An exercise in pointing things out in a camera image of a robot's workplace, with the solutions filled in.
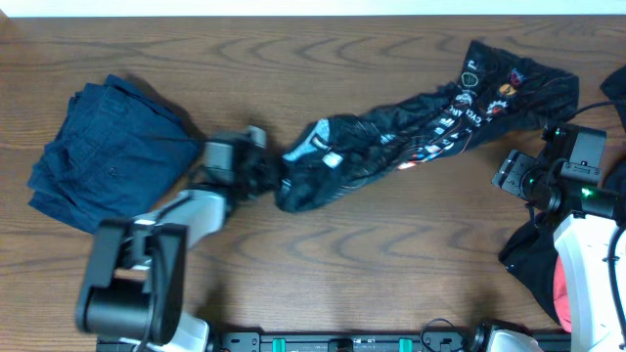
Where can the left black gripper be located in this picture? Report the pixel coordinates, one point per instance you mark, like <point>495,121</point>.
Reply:
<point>255,166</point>

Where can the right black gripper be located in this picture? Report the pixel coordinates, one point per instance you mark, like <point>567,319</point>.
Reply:
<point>512,170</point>

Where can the black printed cycling jersey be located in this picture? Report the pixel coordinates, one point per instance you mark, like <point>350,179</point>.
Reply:
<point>497,92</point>

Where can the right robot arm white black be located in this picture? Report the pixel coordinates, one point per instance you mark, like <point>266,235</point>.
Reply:
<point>571,252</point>

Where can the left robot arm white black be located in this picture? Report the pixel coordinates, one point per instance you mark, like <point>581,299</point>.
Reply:
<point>133,285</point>

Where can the black garment in pile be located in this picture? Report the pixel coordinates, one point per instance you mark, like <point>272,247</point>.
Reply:
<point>530,256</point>

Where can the red garment in pile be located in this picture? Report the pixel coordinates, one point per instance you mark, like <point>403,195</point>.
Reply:
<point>561,302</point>

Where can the black garment at right edge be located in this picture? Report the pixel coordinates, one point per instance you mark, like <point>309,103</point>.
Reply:
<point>614,87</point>

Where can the folded navy blue shirt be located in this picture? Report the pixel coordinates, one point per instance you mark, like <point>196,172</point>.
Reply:
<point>117,153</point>

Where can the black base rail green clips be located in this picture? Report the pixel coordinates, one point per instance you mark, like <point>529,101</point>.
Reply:
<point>487,336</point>

